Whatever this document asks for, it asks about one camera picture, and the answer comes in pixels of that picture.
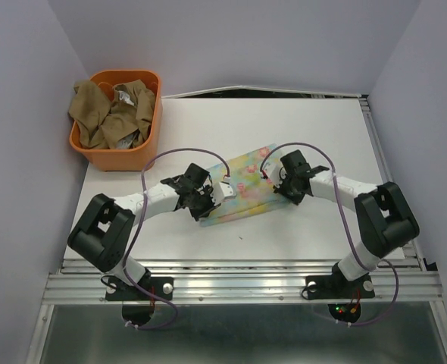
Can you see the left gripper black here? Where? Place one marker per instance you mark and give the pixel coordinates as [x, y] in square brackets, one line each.
[196, 214]

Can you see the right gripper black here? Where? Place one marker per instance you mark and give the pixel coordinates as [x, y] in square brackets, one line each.
[295, 199]

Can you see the pastel floral skirt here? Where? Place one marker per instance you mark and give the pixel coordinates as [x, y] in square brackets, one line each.
[254, 195]

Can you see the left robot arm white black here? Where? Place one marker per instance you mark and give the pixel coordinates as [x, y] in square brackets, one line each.
[102, 233]

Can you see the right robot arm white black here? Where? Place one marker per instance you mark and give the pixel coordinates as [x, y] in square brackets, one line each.
[385, 219]

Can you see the orange plastic basket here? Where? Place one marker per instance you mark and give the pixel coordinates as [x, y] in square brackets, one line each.
[123, 159]

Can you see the khaki brown skirt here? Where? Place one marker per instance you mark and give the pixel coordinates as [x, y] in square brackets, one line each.
[106, 123]

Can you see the white patterned garment in basket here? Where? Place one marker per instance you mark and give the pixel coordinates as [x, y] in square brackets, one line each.
[123, 96]

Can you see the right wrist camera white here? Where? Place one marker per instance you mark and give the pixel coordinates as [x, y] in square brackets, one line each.
[272, 173]

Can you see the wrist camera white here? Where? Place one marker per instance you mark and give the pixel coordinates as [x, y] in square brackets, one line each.
[272, 173]
[222, 192]

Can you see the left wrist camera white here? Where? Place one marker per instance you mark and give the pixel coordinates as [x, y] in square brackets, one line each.
[222, 192]

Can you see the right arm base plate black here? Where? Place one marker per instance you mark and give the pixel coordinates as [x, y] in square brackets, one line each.
[329, 287]

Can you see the aluminium right side rail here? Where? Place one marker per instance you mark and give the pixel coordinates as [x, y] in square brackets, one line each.
[374, 139]

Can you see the aluminium front rail frame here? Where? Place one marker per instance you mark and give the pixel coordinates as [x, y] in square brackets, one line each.
[240, 281]

